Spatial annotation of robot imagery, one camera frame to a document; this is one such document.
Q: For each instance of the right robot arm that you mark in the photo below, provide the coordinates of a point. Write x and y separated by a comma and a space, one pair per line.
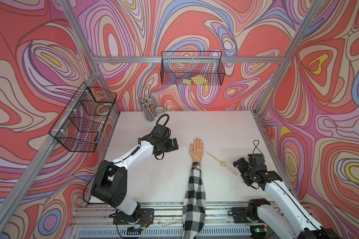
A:
291, 220

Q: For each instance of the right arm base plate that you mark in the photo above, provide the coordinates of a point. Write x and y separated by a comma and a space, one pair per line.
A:
240, 215

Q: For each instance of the black wire basket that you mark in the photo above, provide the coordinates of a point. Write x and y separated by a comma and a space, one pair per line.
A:
80, 126
173, 71

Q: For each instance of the yellow sticky notes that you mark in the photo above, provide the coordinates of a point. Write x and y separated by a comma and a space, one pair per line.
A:
196, 80

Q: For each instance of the cup of pencils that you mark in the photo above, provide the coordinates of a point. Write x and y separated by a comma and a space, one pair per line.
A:
148, 108

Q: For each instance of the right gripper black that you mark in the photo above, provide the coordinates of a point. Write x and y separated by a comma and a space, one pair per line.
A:
244, 164

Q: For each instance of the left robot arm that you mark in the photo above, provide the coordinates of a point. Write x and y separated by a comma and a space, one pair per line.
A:
110, 182

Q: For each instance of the mannequin hand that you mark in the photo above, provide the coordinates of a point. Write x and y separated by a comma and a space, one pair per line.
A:
196, 150

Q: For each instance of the black wire basket left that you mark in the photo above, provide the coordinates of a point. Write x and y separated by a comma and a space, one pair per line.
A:
80, 126

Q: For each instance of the black wire basket back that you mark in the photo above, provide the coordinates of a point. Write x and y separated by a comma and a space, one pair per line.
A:
173, 71

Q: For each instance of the plaid sleeve mannequin forearm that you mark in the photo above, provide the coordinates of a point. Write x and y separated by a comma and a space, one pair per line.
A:
194, 204

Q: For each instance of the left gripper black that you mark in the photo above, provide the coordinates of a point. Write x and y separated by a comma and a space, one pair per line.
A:
175, 144

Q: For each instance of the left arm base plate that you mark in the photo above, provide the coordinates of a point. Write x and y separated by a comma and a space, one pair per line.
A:
142, 217

